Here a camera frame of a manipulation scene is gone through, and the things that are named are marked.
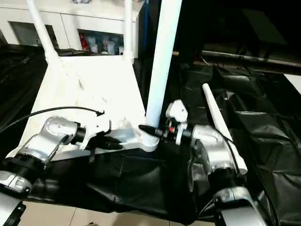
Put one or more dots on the red bottle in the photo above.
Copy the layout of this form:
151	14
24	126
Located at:
84	42

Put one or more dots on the white cabinet with glass doors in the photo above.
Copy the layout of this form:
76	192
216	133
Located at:
70	16

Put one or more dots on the long dark metal rod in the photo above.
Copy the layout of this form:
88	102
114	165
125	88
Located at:
247	57

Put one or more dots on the white flat board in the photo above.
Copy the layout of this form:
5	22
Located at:
294	82

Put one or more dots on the small white cup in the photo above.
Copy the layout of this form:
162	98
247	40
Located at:
121	50

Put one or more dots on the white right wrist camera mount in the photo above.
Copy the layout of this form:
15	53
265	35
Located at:
177	110

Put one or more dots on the white plastic table top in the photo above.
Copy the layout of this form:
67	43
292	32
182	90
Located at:
94	82

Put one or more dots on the black plastic mat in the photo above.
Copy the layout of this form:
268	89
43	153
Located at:
270	141

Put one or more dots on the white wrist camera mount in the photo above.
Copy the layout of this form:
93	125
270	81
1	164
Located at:
96	122
177	110

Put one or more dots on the shiny silver ornament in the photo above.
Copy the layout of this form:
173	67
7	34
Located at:
77	1

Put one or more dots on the white plastic table leg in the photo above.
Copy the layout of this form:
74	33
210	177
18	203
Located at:
216	113
41	28
128	28
162	58

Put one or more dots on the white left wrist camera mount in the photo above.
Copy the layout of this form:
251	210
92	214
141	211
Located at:
96	122

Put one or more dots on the grey robot body part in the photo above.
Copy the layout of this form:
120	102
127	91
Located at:
90	223

